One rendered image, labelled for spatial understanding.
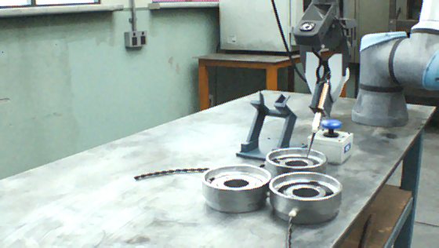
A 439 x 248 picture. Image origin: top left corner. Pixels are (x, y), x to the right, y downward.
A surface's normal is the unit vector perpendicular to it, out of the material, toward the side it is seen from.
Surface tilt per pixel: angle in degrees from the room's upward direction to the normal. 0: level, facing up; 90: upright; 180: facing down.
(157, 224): 0
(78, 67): 90
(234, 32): 90
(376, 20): 90
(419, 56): 74
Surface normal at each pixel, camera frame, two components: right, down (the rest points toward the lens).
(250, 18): -0.57, 0.22
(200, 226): -0.03, -0.97
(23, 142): 0.83, 0.12
